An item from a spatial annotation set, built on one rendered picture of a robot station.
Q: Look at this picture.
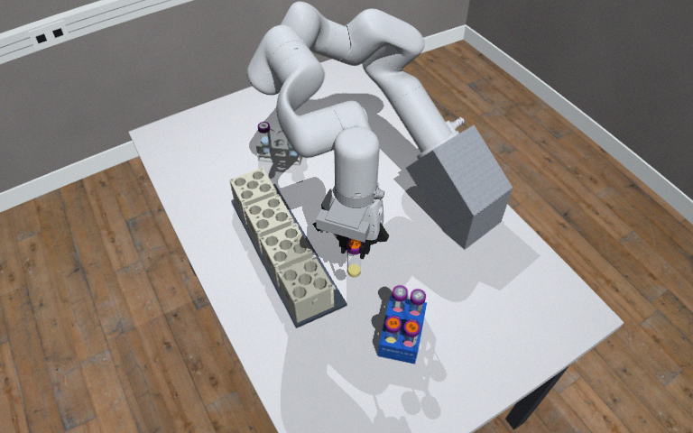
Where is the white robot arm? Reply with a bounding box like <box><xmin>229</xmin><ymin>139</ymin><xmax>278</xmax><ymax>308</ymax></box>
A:
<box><xmin>247</xmin><ymin>2</ymin><xmax>465</xmax><ymax>242</ymax></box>

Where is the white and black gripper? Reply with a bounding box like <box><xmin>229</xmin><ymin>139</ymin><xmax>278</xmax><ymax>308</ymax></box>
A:
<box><xmin>328</xmin><ymin>186</ymin><xmax>389</xmax><ymax>260</ymax></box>

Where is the blue tube rack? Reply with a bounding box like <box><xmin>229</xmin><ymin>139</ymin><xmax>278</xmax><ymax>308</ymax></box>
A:
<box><xmin>378</xmin><ymin>297</ymin><xmax>426</xmax><ymax>364</ymax></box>

